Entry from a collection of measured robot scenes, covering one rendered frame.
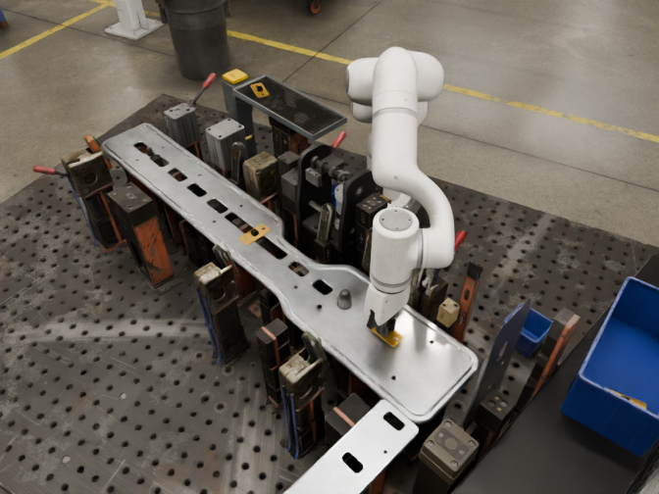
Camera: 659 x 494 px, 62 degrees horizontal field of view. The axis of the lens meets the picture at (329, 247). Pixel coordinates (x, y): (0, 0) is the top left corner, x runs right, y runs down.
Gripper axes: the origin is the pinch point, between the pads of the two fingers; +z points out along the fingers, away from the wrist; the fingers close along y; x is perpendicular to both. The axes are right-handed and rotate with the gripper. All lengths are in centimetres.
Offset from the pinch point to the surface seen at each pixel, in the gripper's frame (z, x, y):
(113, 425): 34, -44, 54
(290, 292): 3.8, -24.6, 6.7
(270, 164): -4, -60, -17
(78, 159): -2, -104, 20
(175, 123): -1, -103, -12
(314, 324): 3.8, -13.4, 9.4
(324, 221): -1.9, -32.8, -12.8
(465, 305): -2.9, 10.3, -14.9
